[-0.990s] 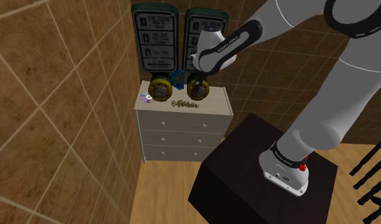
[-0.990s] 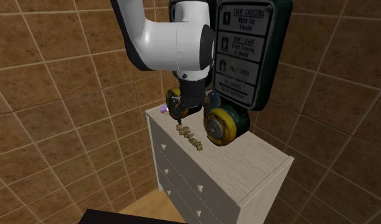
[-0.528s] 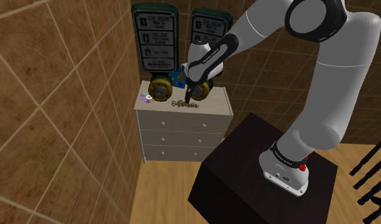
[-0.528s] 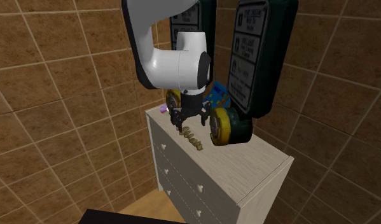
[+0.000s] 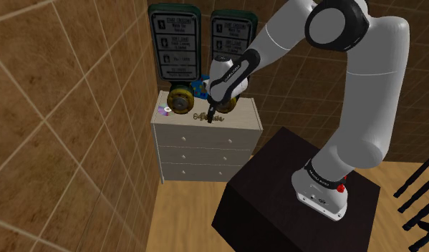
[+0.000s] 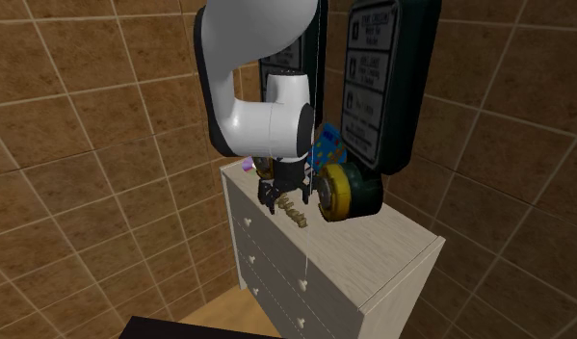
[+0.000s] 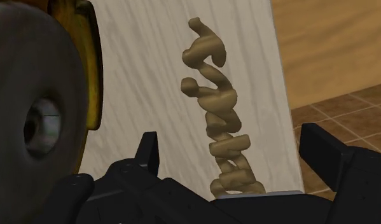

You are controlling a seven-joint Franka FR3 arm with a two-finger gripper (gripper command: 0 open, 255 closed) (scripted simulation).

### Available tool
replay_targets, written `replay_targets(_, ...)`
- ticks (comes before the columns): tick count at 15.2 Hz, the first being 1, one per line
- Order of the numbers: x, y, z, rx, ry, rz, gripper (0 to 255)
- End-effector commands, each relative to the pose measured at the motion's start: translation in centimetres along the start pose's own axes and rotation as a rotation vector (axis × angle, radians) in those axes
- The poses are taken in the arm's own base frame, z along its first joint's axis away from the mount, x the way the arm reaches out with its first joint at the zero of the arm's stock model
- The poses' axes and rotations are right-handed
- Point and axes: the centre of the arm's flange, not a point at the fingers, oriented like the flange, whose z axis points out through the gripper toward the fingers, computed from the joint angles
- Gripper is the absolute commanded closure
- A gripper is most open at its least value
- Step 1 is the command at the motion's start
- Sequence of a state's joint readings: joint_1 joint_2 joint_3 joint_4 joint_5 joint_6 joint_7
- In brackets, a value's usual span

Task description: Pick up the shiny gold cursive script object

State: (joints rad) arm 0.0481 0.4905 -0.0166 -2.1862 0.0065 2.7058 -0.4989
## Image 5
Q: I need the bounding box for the blue patterned box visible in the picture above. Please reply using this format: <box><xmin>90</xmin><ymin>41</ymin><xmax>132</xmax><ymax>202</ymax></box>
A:
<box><xmin>191</xmin><ymin>74</ymin><xmax>211</xmax><ymax>100</ymax></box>

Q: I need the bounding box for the dark robot stand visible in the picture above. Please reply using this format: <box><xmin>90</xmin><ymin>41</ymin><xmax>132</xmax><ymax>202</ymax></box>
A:
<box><xmin>211</xmin><ymin>126</ymin><xmax>381</xmax><ymax>252</ymax></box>

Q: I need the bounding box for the pale wooden chest of drawers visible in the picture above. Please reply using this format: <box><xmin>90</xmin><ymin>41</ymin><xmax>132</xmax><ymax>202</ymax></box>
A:
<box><xmin>150</xmin><ymin>90</ymin><xmax>264</xmax><ymax>185</ymax></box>

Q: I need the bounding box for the green crossing sign with button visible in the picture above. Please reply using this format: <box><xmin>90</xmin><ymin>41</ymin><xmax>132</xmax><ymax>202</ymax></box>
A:
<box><xmin>148</xmin><ymin>3</ymin><xmax>203</xmax><ymax>116</ymax></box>
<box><xmin>209</xmin><ymin>9</ymin><xmax>259</xmax><ymax>115</ymax></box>

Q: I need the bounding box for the wooden cut-out lettering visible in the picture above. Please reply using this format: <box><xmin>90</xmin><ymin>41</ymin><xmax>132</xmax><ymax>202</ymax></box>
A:
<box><xmin>193</xmin><ymin>112</ymin><xmax>225</xmax><ymax>123</ymax></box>

